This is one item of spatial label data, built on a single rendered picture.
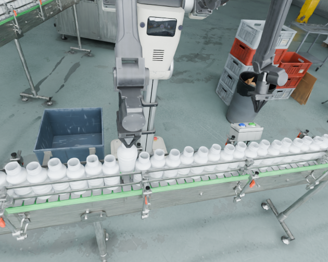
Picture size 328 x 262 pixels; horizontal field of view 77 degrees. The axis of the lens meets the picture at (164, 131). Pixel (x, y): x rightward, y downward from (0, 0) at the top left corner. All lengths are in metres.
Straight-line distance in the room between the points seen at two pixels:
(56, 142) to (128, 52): 1.02
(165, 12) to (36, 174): 0.85
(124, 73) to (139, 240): 1.51
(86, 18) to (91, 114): 3.26
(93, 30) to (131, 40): 3.95
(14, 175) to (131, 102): 0.47
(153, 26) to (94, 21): 3.34
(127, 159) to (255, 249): 1.59
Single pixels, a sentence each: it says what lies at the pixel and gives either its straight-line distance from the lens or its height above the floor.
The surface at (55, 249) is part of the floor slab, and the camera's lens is 1.89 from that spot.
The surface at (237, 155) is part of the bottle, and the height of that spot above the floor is 1.12.
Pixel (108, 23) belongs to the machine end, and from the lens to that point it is 4.32.
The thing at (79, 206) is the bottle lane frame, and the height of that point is 0.96.
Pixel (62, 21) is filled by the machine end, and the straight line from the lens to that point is 4.65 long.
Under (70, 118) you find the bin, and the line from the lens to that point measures 1.36.
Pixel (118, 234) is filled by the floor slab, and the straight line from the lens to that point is 1.85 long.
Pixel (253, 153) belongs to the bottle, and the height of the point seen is 1.13.
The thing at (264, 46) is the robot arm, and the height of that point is 1.48.
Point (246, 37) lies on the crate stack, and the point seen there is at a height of 0.96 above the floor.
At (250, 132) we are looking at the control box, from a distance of 1.11.
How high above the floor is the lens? 1.75
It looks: 43 degrees down
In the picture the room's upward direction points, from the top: 11 degrees clockwise
